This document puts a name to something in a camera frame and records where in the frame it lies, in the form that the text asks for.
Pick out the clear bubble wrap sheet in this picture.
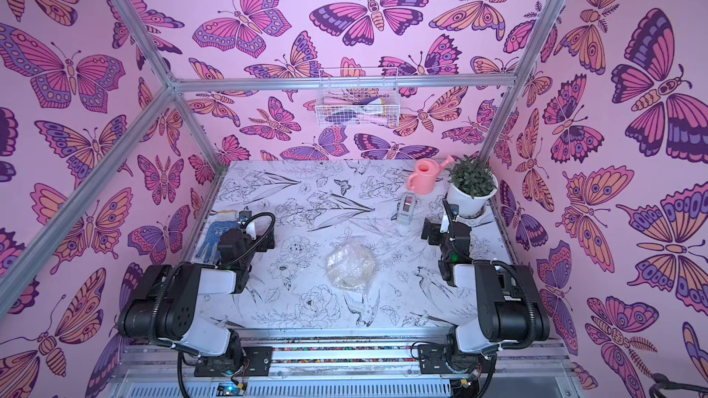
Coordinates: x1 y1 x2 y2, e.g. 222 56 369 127
324 237 378 294

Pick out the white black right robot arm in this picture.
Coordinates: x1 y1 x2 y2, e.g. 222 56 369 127
418 201 551 373

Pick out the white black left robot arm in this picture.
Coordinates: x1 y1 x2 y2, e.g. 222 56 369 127
117 211 276 370

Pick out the pink watering can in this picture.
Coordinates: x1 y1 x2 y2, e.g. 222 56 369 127
407 156 455 195

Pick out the blue dotted work glove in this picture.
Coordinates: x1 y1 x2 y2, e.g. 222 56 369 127
192 211 239 265

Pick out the potted green plant white pot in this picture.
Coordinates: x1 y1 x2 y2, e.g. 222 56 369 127
446 156 499 219

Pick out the green circuit board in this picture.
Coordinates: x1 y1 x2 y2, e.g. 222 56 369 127
216 381 246 397

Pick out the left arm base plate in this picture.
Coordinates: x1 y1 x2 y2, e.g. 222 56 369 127
194 346 274 378

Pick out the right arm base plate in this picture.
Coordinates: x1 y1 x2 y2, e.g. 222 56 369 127
409 341 492 377

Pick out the aluminium cage frame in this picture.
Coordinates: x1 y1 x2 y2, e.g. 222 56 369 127
0 0 587 398

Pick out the white wire wall basket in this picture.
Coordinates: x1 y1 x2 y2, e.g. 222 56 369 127
313 64 401 128

